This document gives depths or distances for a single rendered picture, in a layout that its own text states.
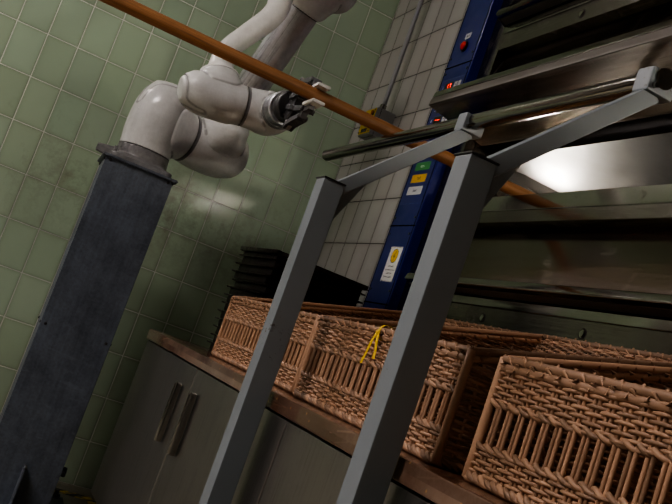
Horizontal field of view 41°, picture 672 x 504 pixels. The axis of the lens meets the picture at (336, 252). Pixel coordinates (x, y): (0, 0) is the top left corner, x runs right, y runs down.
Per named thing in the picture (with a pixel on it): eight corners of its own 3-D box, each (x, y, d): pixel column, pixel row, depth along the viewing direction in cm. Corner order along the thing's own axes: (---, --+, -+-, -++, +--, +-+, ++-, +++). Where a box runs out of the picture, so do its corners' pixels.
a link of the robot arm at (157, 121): (108, 139, 263) (135, 72, 266) (159, 164, 275) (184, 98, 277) (133, 141, 251) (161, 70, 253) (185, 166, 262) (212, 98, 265)
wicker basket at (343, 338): (503, 466, 177) (546, 334, 180) (721, 561, 124) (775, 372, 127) (285, 392, 160) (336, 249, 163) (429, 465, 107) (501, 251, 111)
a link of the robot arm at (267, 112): (289, 135, 221) (297, 133, 216) (256, 120, 218) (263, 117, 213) (301, 102, 222) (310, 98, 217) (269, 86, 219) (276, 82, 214)
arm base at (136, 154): (91, 155, 266) (98, 138, 266) (161, 183, 273) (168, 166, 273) (96, 148, 249) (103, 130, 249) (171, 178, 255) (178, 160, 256)
